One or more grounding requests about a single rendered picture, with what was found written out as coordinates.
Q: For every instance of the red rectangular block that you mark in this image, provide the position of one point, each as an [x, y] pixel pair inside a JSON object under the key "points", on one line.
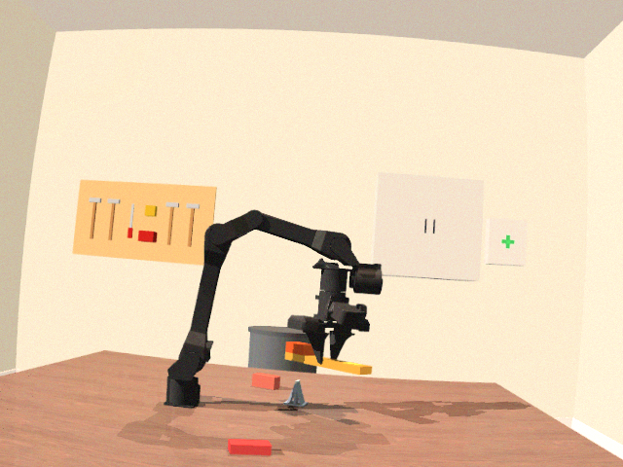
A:
{"points": [[248, 447]]}

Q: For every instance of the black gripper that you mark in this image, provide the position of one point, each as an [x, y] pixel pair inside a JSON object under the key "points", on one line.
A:
{"points": [[314, 327]]}

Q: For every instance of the yellow bar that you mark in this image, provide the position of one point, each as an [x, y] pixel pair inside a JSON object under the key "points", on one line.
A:
{"points": [[303, 352]]}

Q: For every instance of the orange rectangular block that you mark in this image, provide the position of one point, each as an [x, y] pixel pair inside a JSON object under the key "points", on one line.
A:
{"points": [[266, 381]]}

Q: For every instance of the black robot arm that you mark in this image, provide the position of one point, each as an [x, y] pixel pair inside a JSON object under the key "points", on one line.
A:
{"points": [[183, 389]]}

